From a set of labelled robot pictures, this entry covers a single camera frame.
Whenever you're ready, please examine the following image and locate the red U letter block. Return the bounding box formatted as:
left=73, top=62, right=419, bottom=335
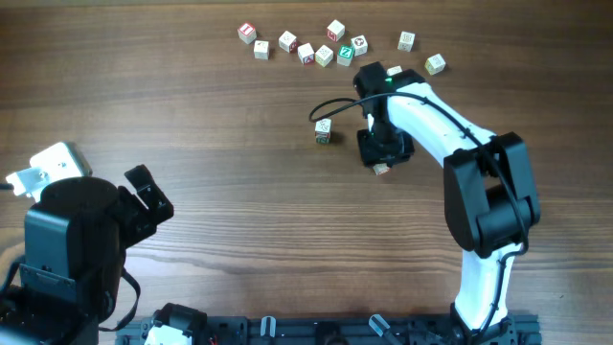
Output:
left=373, top=163, right=391, bottom=175

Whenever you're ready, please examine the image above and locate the white block red sketch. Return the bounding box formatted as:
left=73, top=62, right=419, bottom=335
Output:
left=315, top=118, right=331, bottom=140

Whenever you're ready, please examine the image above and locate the white block green side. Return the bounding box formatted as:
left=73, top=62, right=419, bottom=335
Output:
left=315, top=136, right=329, bottom=145

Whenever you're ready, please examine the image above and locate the plain white wooden block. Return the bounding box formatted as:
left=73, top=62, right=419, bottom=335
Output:
left=254, top=40, right=269, bottom=59

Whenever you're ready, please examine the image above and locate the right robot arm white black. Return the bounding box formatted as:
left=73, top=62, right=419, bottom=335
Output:
left=352, top=62, right=540, bottom=344

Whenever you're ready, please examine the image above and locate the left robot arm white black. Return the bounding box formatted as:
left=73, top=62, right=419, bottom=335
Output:
left=1, top=165, right=174, bottom=344

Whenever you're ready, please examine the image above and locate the white block red bottom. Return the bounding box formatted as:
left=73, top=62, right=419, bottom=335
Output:
left=387, top=65, right=402, bottom=76

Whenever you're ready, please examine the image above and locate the yellow edged white block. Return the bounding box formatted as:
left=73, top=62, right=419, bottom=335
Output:
left=424, top=54, right=446, bottom=76

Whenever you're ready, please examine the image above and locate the green Z letter block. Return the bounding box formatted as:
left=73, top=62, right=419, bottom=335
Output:
left=336, top=45, right=354, bottom=66

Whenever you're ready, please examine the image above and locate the white block dark picture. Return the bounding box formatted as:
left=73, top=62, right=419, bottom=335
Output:
left=351, top=35, right=369, bottom=57

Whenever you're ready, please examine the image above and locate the white block tan picture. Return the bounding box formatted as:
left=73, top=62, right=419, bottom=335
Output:
left=397, top=31, right=416, bottom=52

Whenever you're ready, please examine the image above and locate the white block yellow side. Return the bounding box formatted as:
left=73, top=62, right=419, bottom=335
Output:
left=315, top=45, right=334, bottom=67

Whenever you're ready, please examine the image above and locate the white block red A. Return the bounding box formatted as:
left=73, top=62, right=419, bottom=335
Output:
left=297, top=43, right=315, bottom=65

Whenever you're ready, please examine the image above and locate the red M letter block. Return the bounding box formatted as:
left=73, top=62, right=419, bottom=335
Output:
left=327, top=19, right=345, bottom=42

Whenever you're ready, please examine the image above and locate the white block red side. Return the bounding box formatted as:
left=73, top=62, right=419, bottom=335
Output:
left=278, top=31, right=298, bottom=54

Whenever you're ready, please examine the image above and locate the red I letter block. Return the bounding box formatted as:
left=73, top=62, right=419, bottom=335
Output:
left=238, top=22, right=257, bottom=44

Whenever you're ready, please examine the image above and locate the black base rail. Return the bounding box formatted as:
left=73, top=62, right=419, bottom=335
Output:
left=115, top=314, right=543, bottom=345

